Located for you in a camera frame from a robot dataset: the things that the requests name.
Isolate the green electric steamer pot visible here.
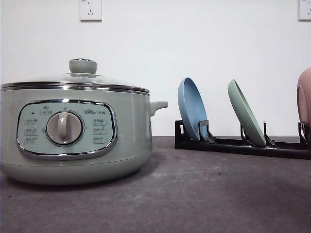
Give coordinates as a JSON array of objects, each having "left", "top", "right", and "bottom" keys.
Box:
[{"left": 1, "top": 88, "right": 168, "bottom": 185}]

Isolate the white wall socket right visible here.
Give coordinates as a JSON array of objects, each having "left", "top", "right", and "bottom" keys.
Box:
[{"left": 298, "top": 0, "right": 311, "bottom": 23}]

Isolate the white wall socket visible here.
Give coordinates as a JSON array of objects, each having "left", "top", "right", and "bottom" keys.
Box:
[
  {"left": 298, "top": 0, "right": 311, "bottom": 23},
  {"left": 80, "top": 0, "right": 102, "bottom": 23}
]

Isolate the black dish rack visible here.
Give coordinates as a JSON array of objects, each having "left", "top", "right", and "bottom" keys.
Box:
[{"left": 174, "top": 120, "right": 311, "bottom": 160}]

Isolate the green plate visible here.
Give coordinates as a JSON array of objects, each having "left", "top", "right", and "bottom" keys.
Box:
[{"left": 227, "top": 79, "right": 266, "bottom": 146}]

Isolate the glass steamer lid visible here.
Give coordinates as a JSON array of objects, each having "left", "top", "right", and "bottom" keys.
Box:
[{"left": 1, "top": 58, "right": 150, "bottom": 94}]

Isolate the pink plate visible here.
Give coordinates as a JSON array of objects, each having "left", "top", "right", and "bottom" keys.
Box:
[{"left": 297, "top": 67, "right": 311, "bottom": 141}]

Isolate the blue plate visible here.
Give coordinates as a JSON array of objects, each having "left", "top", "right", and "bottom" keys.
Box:
[{"left": 178, "top": 77, "right": 208, "bottom": 141}]

